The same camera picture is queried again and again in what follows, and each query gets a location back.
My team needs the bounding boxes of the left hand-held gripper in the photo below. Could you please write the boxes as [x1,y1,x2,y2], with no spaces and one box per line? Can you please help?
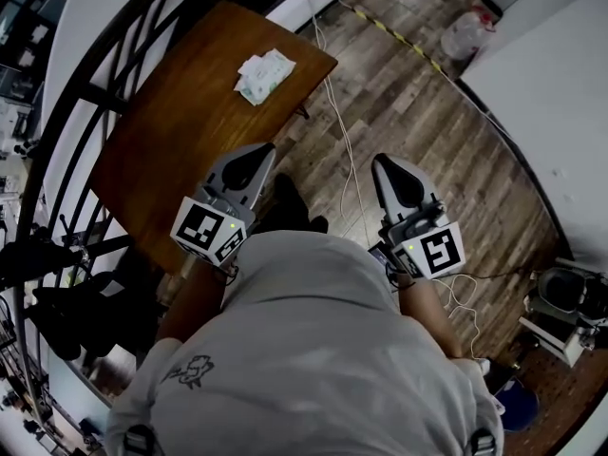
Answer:
[169,142,277,269]

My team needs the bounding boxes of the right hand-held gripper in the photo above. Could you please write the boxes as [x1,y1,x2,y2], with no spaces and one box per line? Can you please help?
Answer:
[370,153,466,282]

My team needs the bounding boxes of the white wet wipes packet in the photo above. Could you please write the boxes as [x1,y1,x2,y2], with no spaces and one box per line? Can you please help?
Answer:
[234,48,297,107]

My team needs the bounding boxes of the person's right forearm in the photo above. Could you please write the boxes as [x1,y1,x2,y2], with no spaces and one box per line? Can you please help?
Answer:
[396,277,465,360]

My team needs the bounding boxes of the person's left forearm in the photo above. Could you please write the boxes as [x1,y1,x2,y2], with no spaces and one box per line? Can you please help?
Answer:
[156,258,238,344]

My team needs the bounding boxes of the person's dark trousers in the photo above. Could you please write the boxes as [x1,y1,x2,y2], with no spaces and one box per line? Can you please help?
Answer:
[249,206,329,238]

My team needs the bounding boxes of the black pocket device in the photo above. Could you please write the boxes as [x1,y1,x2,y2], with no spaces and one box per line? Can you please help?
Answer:
[368,243,396,277]

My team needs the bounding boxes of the wooden table with hairpin legs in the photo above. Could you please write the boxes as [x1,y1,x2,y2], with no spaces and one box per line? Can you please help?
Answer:
[88,0,339,284]

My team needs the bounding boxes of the yellow black hazard tape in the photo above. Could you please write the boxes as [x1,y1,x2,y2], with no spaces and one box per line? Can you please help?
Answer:
[349,6,460,83]

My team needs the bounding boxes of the clear plastic water jug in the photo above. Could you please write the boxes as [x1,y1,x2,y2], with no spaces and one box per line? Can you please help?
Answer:
[440,9,496,62]

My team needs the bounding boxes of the person's t-shirt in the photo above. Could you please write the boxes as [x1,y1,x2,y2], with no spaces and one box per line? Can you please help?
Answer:
[106,229,504,456]

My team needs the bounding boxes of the grey bin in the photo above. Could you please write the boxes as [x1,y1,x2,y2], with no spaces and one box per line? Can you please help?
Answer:
[535,266,593,314]

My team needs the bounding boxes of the black bag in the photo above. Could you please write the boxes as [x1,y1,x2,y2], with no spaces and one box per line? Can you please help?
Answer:
[30,271,161,363]

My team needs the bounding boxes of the black mounted device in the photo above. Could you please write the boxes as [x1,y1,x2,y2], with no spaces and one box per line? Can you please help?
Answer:
[0,239,85,279]

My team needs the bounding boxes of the white stool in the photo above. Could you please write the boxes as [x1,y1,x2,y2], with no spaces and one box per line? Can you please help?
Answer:
[518,311,600,369]

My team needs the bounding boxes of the blue bag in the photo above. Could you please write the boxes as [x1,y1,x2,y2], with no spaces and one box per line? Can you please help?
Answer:
[493,377,541,434]

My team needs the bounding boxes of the long white cable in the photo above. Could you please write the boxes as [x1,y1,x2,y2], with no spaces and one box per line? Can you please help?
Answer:
[306,0,490,374]

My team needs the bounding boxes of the grey harness strap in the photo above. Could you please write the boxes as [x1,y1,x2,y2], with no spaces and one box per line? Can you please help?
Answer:
[122,424,156,456]
[467,426,498,456]

